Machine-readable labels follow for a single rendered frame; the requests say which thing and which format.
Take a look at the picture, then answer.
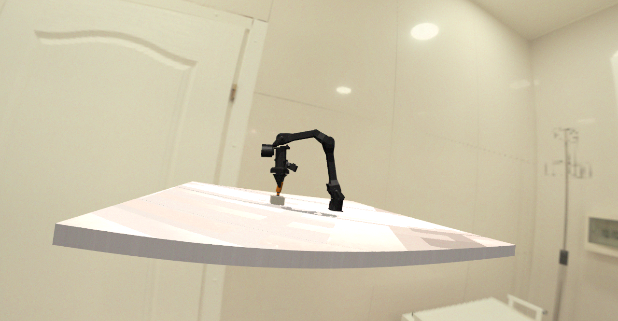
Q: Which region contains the cream square block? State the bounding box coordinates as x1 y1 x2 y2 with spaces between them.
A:
269 195 285 205

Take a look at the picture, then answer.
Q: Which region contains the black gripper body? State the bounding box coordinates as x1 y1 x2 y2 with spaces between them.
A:
270 157 289 174

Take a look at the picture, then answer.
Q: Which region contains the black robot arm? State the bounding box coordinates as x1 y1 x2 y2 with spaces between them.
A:
261 129 345 212

